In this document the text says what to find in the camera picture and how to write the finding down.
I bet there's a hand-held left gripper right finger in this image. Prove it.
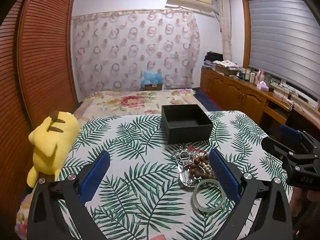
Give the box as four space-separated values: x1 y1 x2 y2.
209 149 293 240

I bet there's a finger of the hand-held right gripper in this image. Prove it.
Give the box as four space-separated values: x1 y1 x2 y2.
261 136 313 165
279 124 320 155

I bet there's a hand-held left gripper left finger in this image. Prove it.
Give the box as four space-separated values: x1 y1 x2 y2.
27 150 111 240

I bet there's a small white pearl bracelet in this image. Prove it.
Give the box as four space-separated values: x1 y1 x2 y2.
200 162 216 178

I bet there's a brown wooden bead bracelet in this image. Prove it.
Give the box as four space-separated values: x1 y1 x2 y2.
187 154 213 180

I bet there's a pale green jade bangle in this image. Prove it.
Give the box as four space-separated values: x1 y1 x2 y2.
192 178 227 213

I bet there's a silver ornate hair comb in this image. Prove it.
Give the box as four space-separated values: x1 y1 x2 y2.
174 149 198 188

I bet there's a black cardboard jewelry box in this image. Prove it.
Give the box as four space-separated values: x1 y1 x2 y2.
161 104 214 144

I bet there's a leaf-printed tablecloth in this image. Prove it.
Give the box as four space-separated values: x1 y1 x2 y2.
57 110 293 240

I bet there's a pink tissue box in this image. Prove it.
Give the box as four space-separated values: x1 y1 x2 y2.
256 80 270 91

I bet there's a yellow plush toy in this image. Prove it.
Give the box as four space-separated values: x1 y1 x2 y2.
27 110 80 188

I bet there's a group of cosmetic bottles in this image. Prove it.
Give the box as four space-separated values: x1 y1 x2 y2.
240 67 257 83

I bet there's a long wooden cabinet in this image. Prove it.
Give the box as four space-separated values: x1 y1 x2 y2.
200 66 293 130

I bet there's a floral bed blanket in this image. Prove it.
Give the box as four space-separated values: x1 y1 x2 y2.
72 89 208 121

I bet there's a flat cardboard box with papers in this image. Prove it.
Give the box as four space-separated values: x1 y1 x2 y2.
214 60 241 76

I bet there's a grey window blind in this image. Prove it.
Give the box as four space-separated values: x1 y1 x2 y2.
249 0 320 105

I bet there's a stack of folded clothes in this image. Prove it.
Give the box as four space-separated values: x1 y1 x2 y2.
203 51 224 68

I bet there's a blue plastic bag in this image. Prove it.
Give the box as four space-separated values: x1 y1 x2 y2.
142 70 163 85

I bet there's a beige window curtain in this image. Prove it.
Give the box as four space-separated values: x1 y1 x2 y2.
216 0 233 62

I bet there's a wooden louvered wardrobe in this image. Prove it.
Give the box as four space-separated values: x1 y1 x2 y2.
0 0 77 205

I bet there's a ring-patterned sheer curtain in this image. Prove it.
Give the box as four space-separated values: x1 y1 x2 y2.
71 9 200 92

